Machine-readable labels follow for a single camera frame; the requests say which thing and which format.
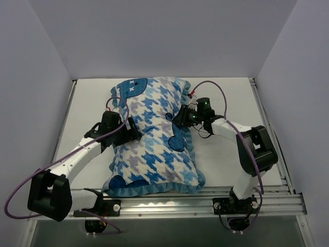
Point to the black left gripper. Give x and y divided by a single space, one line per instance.
131 129

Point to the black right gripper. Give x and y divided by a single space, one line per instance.
181 116

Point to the blue houndstooth pillow with pillowcase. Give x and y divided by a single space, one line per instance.
163 159

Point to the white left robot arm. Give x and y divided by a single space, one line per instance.
50 193

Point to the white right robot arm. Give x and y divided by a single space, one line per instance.
256 151

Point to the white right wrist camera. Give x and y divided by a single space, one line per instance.
192 98

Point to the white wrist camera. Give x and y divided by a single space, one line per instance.
116 110
192 98

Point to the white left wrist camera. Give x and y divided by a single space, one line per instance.
116 110

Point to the aluminium left side rail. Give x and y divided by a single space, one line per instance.
69 101

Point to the aluminium rail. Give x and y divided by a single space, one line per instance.
281 161
69 101

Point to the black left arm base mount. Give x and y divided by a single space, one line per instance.
108 208

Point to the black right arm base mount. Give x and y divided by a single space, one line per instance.
230 206

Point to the aluminium right side rail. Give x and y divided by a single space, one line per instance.
281 161

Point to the aluminium front rail frame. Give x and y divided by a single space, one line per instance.
276 201

